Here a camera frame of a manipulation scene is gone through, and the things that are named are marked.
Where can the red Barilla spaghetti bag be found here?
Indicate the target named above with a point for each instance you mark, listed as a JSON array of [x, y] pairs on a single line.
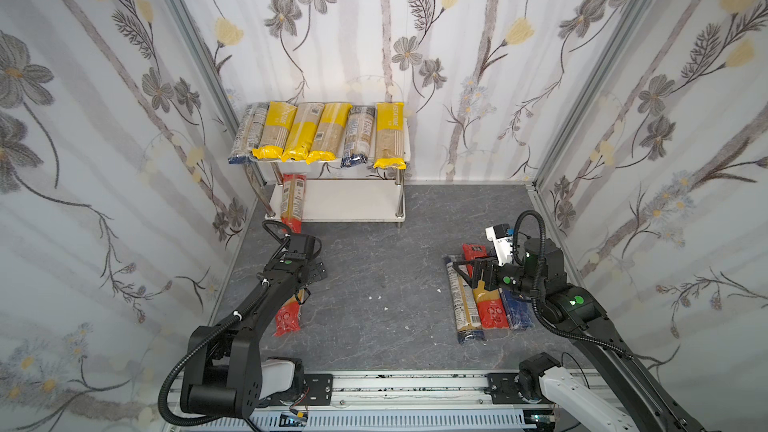
[[489, 304]]

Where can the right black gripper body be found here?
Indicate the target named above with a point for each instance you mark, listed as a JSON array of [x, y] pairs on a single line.
[[480, 273]]

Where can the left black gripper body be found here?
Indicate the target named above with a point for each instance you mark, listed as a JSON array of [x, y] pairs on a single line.
[[302, 287]]

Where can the red spaghetti bag white label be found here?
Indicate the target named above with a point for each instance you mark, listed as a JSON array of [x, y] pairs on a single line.
[[292, 201]]

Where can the yellow Pastatime spaghetti bag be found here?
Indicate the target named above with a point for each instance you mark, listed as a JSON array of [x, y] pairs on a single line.
[[279, 120]]

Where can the long yellow spaghetti bag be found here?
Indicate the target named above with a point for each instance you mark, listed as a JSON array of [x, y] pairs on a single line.
[[390, 136]]

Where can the yellow band spaghetti bag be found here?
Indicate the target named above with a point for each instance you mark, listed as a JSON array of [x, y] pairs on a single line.
[[302, 133]]

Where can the clear grey labelled spaghetti bag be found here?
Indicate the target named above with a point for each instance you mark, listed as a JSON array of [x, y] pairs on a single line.
[[249, 133]]

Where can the blue Barilla spaghetti box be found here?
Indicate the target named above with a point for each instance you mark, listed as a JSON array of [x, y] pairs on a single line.
[[517, 311]]

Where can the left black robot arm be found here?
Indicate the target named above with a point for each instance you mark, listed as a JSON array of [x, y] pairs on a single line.
[[223, 374]]

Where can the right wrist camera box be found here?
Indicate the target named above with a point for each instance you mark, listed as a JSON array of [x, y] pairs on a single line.
[[502, 238]]

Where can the blue gold spaghetti bag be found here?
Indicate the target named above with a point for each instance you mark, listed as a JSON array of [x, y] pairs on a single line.
[[358, 136], [466, 315]]

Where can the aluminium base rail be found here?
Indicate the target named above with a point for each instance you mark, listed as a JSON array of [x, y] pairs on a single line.
[[446, 400]]

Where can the yellow spaghetti bag barcode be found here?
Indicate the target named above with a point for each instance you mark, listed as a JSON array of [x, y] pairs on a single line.
[[329, 133]]

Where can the white two-tier shelf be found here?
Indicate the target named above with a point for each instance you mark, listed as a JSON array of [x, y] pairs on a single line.
[[334, 194]]

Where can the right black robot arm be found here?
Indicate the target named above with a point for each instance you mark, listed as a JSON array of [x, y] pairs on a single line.
[[571, 312]]

